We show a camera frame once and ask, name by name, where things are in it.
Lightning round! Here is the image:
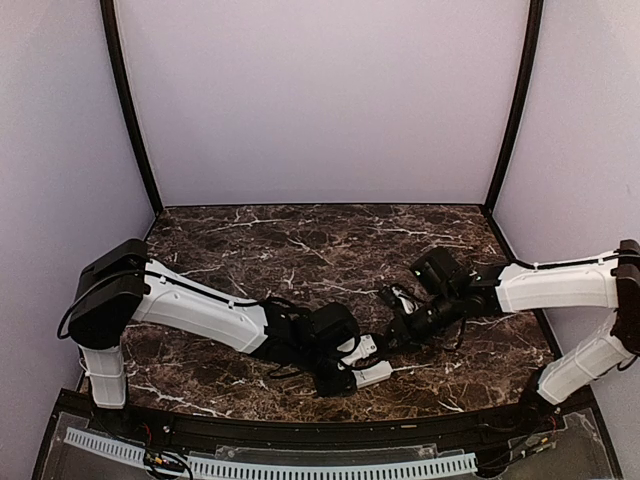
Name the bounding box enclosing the white remote control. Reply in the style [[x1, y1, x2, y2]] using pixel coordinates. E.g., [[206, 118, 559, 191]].
[[352, 361, 394, 389]]

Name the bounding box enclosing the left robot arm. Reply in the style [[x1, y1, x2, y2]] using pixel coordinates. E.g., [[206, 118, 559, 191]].
[[57, 238, 360, 436]]

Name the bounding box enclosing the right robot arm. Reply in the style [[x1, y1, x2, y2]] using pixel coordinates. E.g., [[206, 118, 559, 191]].
[[379, 239, 639, 434]]

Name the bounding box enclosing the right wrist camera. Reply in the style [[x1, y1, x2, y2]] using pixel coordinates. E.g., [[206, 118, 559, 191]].
[[378, 284, 420, 315]]

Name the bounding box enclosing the grey slotted cable duct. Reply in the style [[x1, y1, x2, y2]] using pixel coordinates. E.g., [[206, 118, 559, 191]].
[[64, 427, 477, 480]]

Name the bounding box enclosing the black curved table rail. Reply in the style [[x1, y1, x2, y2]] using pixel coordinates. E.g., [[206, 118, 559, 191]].
[[91, 405, 565, 453]]

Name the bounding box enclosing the right black frame post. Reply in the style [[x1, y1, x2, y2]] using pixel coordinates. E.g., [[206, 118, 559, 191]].
[[484, 0, 544, 215]]

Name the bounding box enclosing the black frame post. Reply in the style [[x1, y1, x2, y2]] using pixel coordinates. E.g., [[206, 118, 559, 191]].
[[484, 0, 544, 215], [99, 0, 164, 217]]

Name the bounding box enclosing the left black frame post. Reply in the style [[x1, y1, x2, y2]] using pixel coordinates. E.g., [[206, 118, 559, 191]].
[[99, 0, 164, 217]]

